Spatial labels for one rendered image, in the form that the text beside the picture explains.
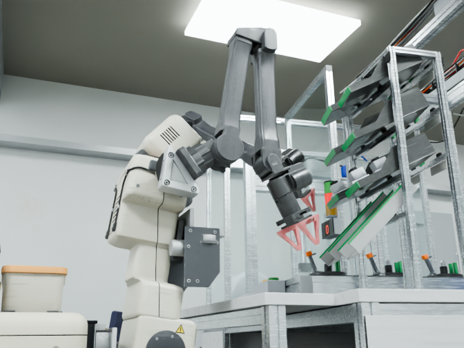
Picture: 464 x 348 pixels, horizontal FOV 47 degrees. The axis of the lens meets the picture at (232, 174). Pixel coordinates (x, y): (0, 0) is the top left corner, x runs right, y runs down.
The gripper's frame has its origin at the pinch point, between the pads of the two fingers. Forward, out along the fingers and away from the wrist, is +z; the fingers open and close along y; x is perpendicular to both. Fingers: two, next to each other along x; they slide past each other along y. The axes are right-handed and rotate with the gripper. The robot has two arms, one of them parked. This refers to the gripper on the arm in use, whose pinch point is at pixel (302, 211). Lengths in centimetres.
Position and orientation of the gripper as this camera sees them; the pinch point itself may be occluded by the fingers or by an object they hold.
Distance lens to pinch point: 188.0
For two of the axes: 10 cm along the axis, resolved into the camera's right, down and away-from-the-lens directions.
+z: 4.8, 8.5, 2.0
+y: -6.5, 1.9, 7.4
